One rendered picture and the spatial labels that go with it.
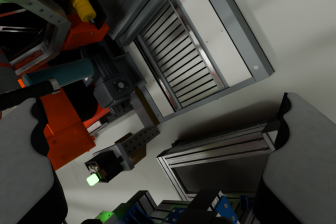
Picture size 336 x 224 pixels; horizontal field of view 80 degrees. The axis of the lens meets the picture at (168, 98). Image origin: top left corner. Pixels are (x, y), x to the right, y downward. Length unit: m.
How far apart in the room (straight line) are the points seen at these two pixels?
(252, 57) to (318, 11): 0.26
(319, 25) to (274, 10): 0.17
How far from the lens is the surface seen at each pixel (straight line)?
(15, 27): 0.94
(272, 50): 0.99
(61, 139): 1.19
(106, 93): 1.12
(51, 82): 0.59
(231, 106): 1.14
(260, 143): 0.90
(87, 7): 0.83
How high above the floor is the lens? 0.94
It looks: 43 degrees down
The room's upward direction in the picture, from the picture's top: 121 degrees counter-clockwise
